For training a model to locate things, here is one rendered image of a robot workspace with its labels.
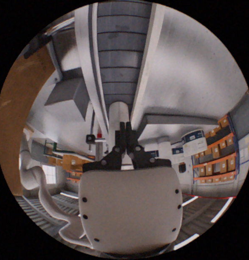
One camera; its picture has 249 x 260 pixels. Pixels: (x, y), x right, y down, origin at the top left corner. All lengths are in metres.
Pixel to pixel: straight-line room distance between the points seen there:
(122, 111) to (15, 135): 0.24
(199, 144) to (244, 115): 3.93
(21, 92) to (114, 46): 0.17
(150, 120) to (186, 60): 0.29
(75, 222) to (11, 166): 0.42
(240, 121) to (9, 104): 4.60
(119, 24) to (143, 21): 0.04
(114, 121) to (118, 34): 0.18
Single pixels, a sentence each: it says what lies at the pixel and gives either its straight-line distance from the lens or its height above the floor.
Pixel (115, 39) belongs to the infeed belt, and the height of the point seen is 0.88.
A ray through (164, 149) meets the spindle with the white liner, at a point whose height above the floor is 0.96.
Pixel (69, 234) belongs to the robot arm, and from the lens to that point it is 0.54.
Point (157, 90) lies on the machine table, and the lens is 0.31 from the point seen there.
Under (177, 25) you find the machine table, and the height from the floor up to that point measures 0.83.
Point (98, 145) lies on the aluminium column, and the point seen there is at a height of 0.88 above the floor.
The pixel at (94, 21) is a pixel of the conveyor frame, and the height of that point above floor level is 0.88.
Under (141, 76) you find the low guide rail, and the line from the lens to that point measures 0.16.
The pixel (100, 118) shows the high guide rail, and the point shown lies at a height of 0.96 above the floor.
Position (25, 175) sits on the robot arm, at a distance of 0.64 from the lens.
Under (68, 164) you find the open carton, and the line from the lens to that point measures 2.27.
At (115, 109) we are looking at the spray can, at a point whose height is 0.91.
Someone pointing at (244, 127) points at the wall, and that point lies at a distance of 4.42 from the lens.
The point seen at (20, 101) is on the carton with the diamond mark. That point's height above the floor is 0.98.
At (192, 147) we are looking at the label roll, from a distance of 0.64.
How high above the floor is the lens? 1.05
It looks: 24 degrees down
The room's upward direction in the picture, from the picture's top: 177 degrees clockwise
